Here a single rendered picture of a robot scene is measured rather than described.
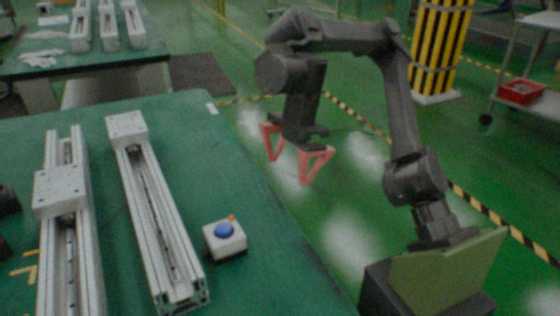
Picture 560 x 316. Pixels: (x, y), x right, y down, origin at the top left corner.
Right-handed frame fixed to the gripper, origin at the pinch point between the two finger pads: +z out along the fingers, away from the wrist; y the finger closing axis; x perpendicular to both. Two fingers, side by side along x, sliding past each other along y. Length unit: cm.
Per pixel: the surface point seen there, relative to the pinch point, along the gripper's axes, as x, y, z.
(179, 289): -15.9, -6.7, 28.1
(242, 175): 15.8, -39.3, 22.8
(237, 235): -0.8, -11.9, 22.4
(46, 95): -26, -196, 42
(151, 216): -14.8, -29.5, 25.2
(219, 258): -5.0, -11.4, 27.2
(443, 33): 268, -144, -32
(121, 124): -13, -68, 15
